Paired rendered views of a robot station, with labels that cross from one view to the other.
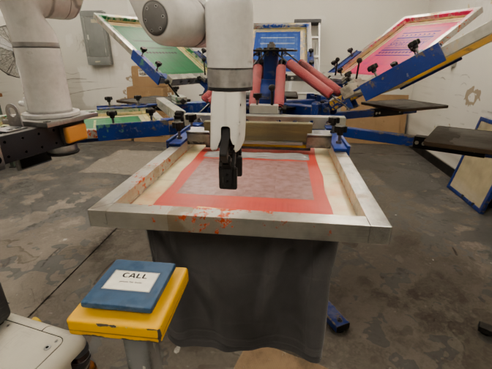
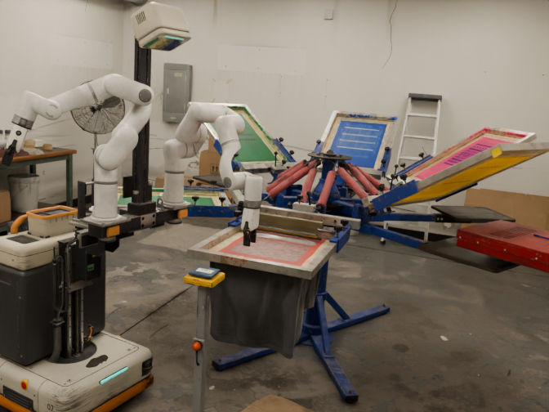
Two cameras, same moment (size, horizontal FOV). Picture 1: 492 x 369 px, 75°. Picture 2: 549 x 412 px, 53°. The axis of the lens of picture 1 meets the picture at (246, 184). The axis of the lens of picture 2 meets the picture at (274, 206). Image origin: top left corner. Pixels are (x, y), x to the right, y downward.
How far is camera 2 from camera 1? 1.84 m
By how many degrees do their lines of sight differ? 14
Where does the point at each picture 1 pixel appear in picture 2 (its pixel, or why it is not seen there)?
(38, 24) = (178, 164)
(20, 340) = (112, 343)
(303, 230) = (276, 269)
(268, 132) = (294, 225)
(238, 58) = (254, 197)
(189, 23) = (238, 184)
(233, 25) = (252, 187)
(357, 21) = (489, 101)
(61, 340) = (137, 347)
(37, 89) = (171, 191)
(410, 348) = not seen: outside the picture
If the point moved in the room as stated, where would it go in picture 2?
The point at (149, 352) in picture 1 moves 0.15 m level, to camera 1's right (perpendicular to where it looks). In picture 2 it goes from (206, 300) to (241, 306)
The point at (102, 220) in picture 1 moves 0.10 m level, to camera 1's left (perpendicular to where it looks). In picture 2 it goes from (192, 254) to (171, 251)
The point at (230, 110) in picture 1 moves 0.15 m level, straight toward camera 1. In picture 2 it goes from (249, 215) to (241, 224)
